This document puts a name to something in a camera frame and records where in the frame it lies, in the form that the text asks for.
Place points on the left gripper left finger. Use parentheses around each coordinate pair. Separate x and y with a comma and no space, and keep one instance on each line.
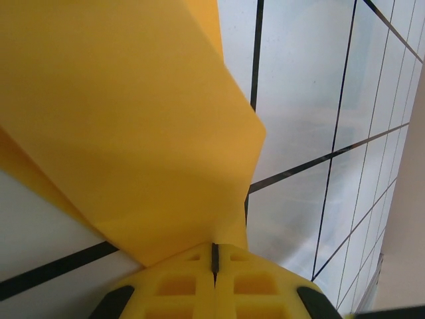
(172,299)

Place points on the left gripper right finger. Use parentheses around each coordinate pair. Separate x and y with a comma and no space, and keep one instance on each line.
(259,299)

